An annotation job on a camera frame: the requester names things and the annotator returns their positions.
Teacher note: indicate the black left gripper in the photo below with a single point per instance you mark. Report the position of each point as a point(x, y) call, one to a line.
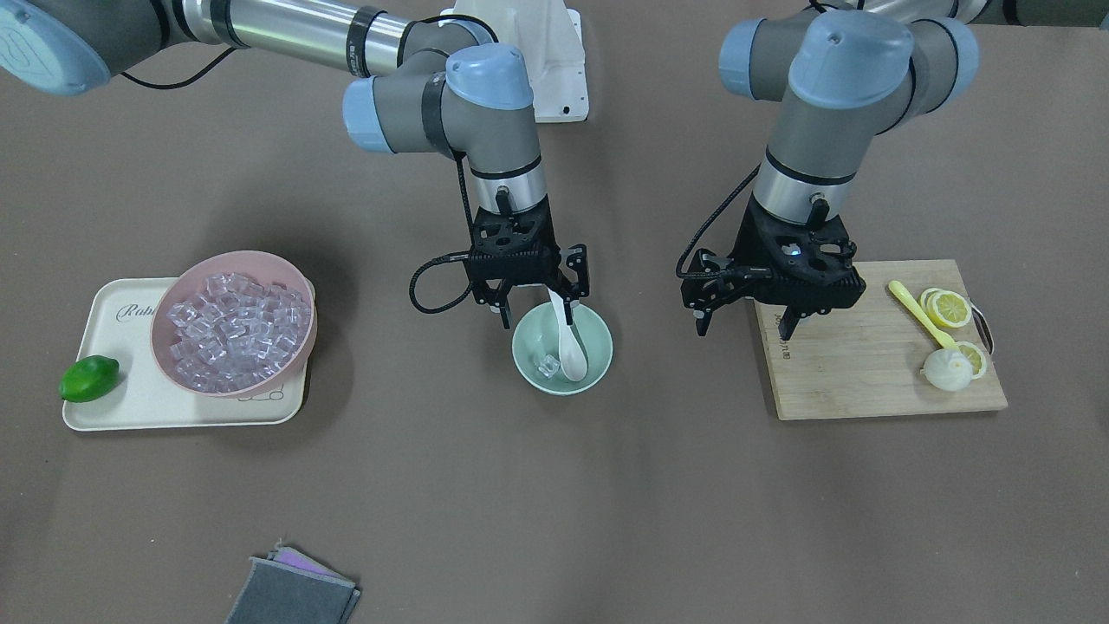
point(748, 250)

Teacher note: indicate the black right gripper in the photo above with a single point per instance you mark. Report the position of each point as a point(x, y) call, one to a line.
point(575, 265)

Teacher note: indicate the single clear ice cube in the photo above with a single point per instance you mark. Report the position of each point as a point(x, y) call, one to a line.
point(548, 366)

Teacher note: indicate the white ceramic spoon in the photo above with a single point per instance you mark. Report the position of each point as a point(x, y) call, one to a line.
point(571, 355)

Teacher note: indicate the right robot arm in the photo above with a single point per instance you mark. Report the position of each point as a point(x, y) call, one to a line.
point(444, 84)

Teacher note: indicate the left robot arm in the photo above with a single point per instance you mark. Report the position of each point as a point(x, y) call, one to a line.
point(843, 72)

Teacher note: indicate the mint green bowl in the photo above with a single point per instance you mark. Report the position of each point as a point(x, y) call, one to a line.
point(536, 337)

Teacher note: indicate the pink bowl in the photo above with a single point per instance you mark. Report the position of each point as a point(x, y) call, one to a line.
point(264, 267)

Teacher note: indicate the pile of clear ice cubes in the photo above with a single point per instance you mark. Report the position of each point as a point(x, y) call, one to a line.
point(236, 333)

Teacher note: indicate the bamboo cutting board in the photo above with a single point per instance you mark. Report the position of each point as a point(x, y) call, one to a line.
point(865, 361)

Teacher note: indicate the yellow plastic knife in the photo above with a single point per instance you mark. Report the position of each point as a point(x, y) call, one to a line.
point(901, 293)

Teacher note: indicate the lemon slice stack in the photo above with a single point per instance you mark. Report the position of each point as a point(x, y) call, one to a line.
point(946, 308)

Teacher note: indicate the single lemon slice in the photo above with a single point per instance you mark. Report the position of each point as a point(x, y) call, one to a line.
point(977, 358)

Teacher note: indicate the purple cloth underneath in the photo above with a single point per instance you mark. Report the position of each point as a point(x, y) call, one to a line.
point(290, 556)

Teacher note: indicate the grey folded cloth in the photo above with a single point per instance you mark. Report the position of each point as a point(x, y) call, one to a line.
point(279, 593)

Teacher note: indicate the cream serving tray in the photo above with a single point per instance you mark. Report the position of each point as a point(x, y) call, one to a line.
point(119, 327)

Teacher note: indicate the green lime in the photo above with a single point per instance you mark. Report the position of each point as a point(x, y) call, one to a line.
point(89, 379)

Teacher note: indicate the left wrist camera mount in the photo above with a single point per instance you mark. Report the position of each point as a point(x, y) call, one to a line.
point(710, 279)

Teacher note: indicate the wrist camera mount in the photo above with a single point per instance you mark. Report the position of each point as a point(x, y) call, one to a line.
point(710, 279)
point(574, 272)

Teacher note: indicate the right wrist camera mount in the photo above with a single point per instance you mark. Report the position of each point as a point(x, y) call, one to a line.
point(574, 272)

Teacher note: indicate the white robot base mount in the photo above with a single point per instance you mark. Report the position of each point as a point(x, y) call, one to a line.
point(548, 34)

